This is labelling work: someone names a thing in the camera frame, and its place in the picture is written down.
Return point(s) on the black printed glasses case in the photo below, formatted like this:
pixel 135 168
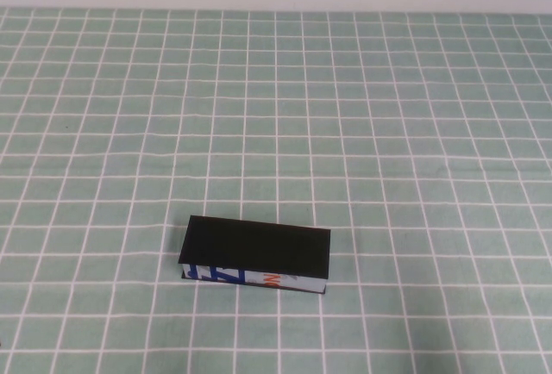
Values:
pixel 254 244

